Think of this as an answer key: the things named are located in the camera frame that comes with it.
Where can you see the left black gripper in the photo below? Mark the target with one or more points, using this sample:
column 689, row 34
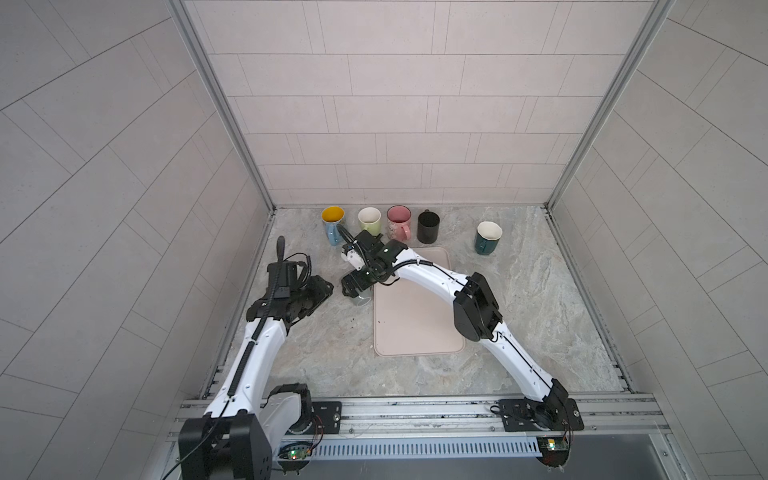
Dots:
column 318, row 289

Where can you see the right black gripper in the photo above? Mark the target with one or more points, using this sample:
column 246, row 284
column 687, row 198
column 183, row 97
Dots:
column 360, row 282

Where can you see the light green mug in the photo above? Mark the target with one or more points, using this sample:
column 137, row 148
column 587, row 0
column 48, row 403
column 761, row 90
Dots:
column 369, row 219

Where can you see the blue butterfly mug yellow inside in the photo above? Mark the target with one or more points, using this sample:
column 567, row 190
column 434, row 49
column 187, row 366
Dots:
column 332, row 217

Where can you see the pink mug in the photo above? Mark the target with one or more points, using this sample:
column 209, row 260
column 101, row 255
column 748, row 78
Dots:
column 399, row 218

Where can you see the black mug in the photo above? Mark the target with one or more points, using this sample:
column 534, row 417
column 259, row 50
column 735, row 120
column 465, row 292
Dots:
column 428, row 224

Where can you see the dark green mug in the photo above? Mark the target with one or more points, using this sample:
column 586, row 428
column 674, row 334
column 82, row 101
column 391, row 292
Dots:
column 488, row 235

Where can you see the grey mug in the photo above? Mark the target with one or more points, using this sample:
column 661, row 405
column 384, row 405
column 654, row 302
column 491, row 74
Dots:
column 362, row 298

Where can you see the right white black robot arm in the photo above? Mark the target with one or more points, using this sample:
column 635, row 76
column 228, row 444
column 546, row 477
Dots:
column 477, row 317

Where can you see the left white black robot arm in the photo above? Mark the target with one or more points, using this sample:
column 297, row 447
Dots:
column 240, row 432

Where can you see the beige rectangular tray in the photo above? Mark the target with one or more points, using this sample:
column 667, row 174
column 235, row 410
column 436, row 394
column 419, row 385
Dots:
column 414, row 315

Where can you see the left controller circuit board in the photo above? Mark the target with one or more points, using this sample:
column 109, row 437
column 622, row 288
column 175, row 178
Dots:
column 295, row 456

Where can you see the controller circuit board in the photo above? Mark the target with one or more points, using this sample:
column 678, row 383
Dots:
column 555, row 451
column 295, row 456

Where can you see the right controller circuit board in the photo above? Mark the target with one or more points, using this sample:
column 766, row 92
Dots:
column 555, row 451

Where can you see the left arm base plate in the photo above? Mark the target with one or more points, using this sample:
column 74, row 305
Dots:
column 321, row 416

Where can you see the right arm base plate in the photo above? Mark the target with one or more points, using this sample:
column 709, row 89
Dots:
column 527, row 415

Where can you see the aluminium mounting rail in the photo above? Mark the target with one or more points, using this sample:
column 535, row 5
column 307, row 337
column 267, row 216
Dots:
column 424, row 418

